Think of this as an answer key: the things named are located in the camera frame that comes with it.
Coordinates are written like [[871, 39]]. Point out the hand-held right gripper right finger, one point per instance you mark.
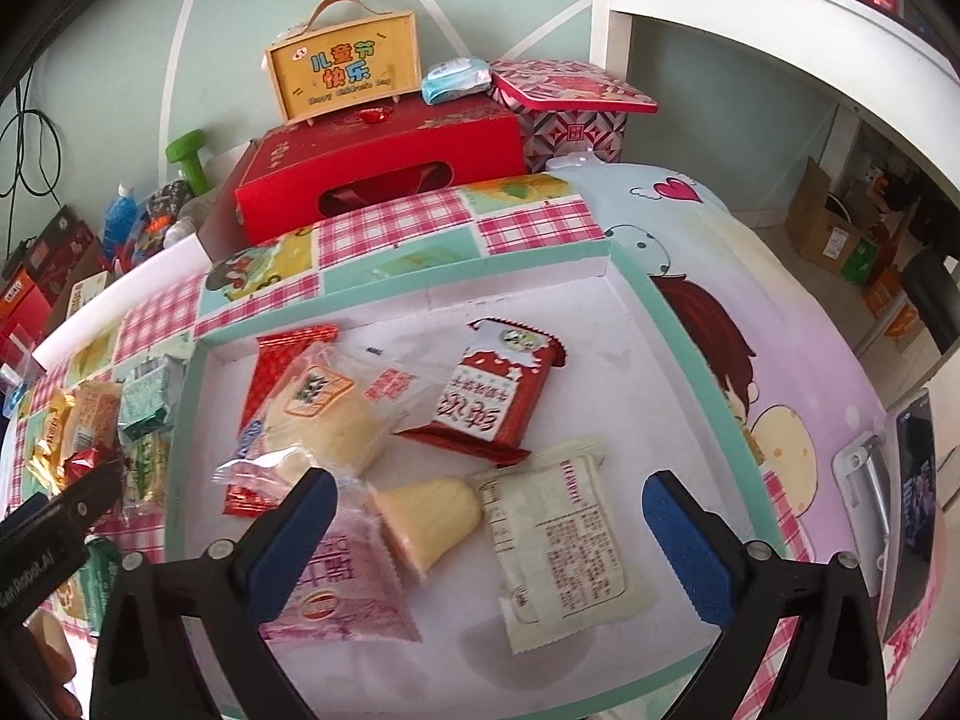
[[686, 540]]

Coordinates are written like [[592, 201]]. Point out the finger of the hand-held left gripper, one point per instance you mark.
[[82, 502]]

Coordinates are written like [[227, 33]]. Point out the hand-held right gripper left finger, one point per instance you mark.
[[292, 540]]

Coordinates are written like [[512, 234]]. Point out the dark green snack packet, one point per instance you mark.
[[97, 577]]

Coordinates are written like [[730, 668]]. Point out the pink snack packet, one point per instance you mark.
[[352, 592]]

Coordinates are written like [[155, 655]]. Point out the clear bun packet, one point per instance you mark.
[[322, 427]]

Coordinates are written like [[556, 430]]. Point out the teal foil snack packet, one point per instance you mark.
[[150, 397]]

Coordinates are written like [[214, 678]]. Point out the yellow jelly cup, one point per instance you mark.
[[427, 521]]

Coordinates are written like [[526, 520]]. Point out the teal edged white tray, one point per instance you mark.
[[660, 405]]

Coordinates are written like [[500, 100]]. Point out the red patterned snack packet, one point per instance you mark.
[[281, 352]]

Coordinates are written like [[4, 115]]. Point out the red white snack packet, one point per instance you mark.
[[487, 397]]

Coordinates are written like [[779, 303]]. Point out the person's left hand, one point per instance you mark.
[[52, 652]]

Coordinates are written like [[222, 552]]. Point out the yellow snack packet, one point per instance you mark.
[[52, 442]]

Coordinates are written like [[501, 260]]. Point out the clear plastic boxes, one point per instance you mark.
[[19, 360]]

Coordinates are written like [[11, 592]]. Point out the flat red box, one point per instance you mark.
[[26, 326]]

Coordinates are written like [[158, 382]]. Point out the silver phone stand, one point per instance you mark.
[[862, 480]]

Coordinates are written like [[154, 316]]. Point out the white printed box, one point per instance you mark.
[[86, 292]]

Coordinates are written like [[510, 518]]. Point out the black phone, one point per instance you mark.
[[911, 510]]

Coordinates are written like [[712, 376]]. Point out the dark brown box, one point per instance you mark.
[[64, 236]]

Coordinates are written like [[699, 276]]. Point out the cartoon printed cloth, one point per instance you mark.
[[750, 277]]

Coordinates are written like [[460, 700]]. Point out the blue bottle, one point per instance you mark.
[[120, 221]]

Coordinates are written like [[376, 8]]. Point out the dark colourful toy bag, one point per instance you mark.
[[169, 210]]

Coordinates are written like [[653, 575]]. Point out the small orange box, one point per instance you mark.
[[892, 300]]

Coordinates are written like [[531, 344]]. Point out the large cardboard box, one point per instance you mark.
[[817, 232]]

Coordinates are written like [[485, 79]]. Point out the black chair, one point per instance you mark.
[[934, 292]]

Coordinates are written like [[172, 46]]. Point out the pink checkered tablecloth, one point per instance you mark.
[[525, 229]]

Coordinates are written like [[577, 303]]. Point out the green dumbbell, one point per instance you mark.
[[191, 161]]

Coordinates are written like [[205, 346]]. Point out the red gift box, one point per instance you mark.
[[375, 157]]

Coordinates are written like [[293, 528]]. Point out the patterned tin box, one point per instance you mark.
[[570, 112]]

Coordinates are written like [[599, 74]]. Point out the light blue tissue packet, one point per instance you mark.
[[456, 81]]

